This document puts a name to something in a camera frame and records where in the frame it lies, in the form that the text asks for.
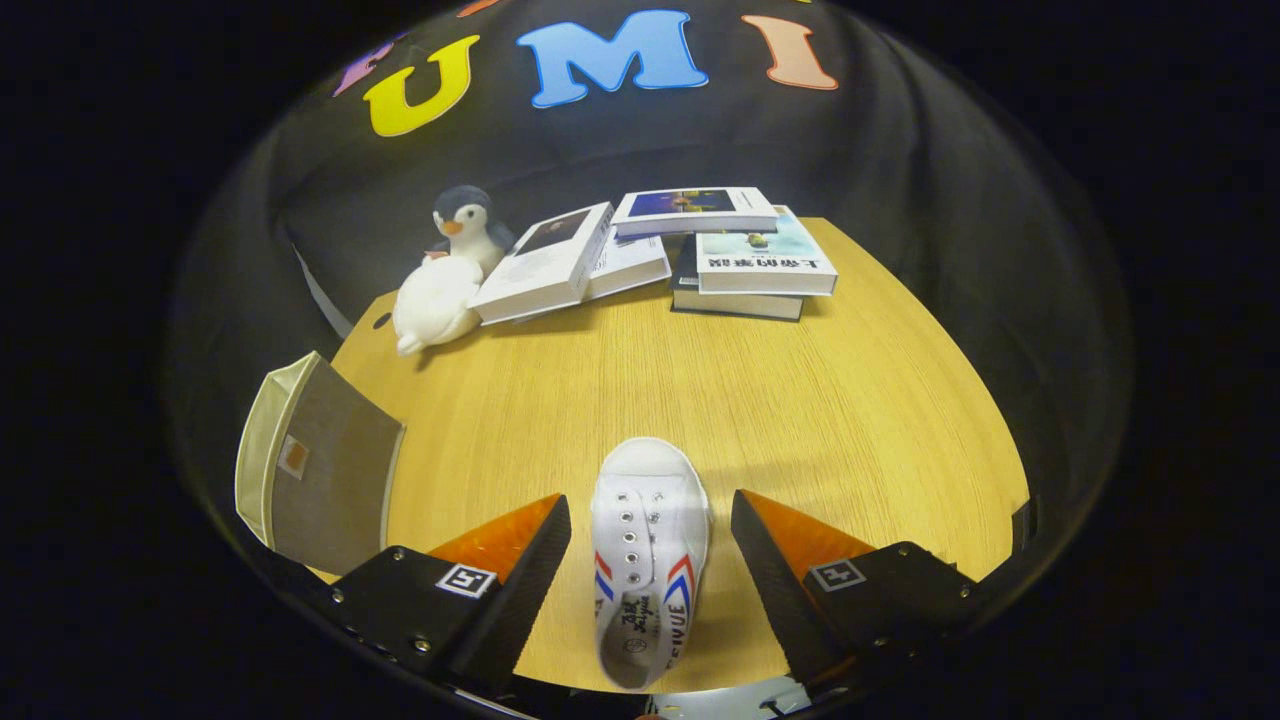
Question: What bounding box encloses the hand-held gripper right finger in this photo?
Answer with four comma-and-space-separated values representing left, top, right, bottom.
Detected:
730, 489, 986, 691

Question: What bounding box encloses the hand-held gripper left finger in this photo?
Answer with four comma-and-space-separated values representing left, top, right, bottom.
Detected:
328, 493, 573, 693

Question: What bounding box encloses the white canvas shoe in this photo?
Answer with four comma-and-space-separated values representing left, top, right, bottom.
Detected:
590, 437, 713, 693

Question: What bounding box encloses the grey fabric storage box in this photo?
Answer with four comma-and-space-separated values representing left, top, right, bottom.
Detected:
235, 350, 406, 578

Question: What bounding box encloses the white round plush toy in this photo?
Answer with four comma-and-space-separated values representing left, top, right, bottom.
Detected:
392, 254, 485, 357

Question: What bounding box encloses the white book dark portrait cover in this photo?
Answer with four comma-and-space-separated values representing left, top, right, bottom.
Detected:
469, 201, 617, 327

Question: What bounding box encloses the pale blue cover book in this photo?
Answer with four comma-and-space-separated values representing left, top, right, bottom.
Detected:
695, 205, 840, 297

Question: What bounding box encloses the plain white book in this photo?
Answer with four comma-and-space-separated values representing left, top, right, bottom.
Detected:
583, 232, 674, 303

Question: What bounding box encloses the penguin plush toy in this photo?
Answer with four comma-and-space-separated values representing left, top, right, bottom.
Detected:
428, 185, 517, 279

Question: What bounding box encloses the white book blue picture cover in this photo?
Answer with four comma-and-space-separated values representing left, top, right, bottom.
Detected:
610, 186, 780, 239

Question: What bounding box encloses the black backdrop cloth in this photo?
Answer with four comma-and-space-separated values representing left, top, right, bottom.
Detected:
165, 0, 1136, 601

